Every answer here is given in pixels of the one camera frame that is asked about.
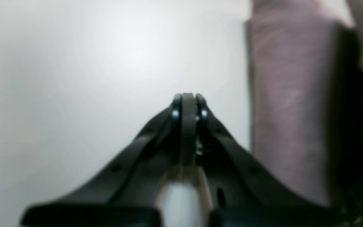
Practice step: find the mauve pink t-shirt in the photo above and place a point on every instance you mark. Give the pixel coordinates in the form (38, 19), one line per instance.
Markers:
(307, 90)

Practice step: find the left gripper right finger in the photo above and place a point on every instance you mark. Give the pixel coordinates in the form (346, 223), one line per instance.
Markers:
(243, 193)

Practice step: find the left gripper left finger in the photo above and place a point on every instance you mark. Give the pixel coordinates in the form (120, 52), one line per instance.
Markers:
(124, 192)

